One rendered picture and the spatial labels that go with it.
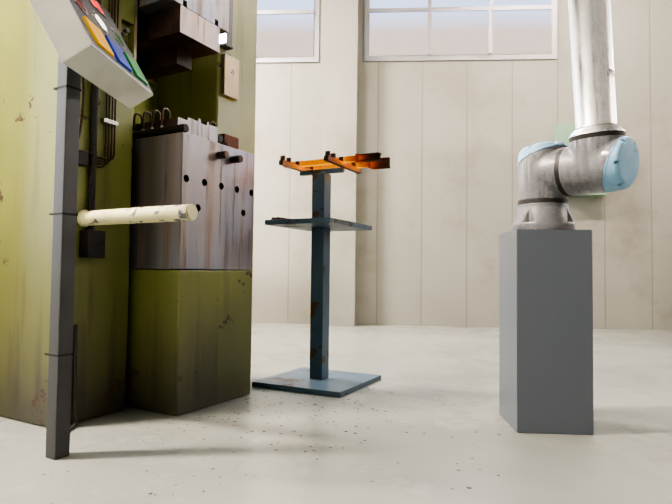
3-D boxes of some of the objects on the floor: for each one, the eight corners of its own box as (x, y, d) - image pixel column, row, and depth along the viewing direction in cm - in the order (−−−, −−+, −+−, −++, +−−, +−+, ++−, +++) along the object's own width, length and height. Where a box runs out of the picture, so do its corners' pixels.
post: (69, 455, 135) (82, 29, 140) (54, 460, 132) (68, 23, 136) (59, 453, 137) (72, 32, 141) (44, 457, 134) (58, 26, 138)
